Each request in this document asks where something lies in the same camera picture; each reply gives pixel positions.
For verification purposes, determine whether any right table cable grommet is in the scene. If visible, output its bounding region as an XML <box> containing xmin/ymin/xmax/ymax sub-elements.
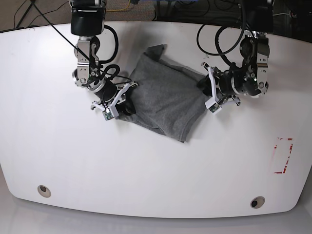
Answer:
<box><xmin>250</xmin><ymin>196</ymin><xmax>265</xmax><ymax>209</ymax></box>

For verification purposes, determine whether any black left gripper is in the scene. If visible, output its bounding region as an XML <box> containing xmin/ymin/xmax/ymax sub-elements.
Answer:
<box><xmin>196</xmin><ymin>73</ymin><xmax>238</xmax><ymax>97</ymax></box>

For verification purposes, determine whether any white cable on floor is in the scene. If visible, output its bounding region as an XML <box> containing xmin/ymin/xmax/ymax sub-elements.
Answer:
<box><xmin>273</xmin><ymin>11</ymin><xmax>297</xmax><ymax>19</ymax></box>

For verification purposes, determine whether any table cable grommet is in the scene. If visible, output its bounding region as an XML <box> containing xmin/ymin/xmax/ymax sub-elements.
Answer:
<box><xmin>38</xmin><ymin>185</ymin><xmax>51</xmax><ymax>198</ymax></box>
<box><xmin>250</xmin><ymin>196</ymin><xmax>265</xmax><ymax>209</ymax></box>

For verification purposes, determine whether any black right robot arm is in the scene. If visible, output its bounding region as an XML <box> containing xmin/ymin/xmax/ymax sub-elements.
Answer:
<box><xmin>69</xmin><ymin>0</ymin><xmax>137</xmax><ymax>120</ymax></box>

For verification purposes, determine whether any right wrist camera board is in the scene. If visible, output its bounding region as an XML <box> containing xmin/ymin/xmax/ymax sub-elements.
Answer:
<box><xmin>102</xmin><ymin>108</ymin><xmax>119</xmax><ymax>121</ymax></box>

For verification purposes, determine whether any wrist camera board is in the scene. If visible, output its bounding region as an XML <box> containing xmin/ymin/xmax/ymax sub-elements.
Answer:
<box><xmin>205</xmin><ymin>98</ymin><xmax>222</xmax><ymax>115</ymax></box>
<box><xmin>102</xmin><ymin>108</ymin><xmax>119</xmax><ymax>121</ymax></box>

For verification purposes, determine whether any red tape rectangle marking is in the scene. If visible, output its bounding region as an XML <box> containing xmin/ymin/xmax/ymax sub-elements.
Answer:
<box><xmin>271</xmin><ymin>137</ymin><xmax>293</xmax><ymax>175</ymax></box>

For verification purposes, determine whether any grey t-shirt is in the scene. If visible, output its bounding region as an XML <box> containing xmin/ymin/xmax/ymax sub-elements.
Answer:
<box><xmin>117</xmin><ymin>44</ymin><xmax>208</xmax><ymax>142</ymax></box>

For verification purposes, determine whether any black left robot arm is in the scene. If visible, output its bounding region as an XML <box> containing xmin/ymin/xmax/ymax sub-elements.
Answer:
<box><xmin>212</xmin><ymin>0</ymin><xmax>274</xmax><ymax>98</ymax></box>

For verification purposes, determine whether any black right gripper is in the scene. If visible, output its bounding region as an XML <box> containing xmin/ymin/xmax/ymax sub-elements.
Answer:
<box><xmin>96</xmin><ymin>81</ymin><xmax>136</xmax><ymax>116</ymax></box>

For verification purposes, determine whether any yellow cable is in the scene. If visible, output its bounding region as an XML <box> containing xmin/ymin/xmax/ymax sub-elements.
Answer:
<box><xmin>104</xmin><ymin>0</ymin><xmax>134</xmax><ymax>13</ymax></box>

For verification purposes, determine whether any left table cable grommet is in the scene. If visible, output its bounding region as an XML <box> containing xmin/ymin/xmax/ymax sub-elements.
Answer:
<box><xmin>38</xmin><ymin>185</ymin><xmax>51</xmax><ymax>198</ymax></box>

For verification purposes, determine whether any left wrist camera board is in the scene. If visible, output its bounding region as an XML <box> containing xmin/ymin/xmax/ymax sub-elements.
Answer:
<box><xmin>205</xmin><ymin>98</ymin><xmax>222</xmax><ymax>115</ymax></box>

